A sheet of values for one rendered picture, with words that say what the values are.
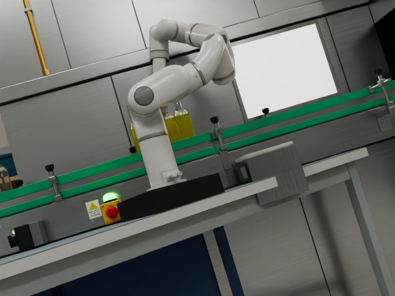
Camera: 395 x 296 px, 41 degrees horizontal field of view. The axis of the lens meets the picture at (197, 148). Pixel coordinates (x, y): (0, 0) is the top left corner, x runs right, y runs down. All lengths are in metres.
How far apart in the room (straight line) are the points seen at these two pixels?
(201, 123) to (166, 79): 0.64
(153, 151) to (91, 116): 0.67
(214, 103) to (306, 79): 0.40
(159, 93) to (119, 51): 0.74
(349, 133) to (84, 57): 1.10
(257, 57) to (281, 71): 0.12
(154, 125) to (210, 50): 0.29
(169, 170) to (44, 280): 0.47
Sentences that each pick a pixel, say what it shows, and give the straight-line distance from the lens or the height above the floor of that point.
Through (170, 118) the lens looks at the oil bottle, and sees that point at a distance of 2.01.
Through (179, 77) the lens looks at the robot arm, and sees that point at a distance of 1.56.
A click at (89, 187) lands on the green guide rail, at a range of 1.89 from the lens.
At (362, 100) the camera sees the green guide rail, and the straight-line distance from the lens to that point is 2.17.
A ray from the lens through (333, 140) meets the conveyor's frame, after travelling 2.08.
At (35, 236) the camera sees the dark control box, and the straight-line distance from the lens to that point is 1.83.
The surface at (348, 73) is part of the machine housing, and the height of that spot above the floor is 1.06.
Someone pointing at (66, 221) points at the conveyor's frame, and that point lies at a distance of 1.89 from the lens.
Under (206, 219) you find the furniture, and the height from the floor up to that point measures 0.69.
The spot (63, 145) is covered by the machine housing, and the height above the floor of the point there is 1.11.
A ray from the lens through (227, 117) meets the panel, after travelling 2.18.
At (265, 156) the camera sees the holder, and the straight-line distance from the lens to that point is 1.72.
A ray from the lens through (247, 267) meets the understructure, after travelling 2.22.
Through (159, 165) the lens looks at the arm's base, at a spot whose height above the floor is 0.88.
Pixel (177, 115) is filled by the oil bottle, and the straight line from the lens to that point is 2.01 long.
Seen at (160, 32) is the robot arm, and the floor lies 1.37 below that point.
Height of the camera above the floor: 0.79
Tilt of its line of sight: 4 degrees up
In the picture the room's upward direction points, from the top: 17 degrees counter-clockwise
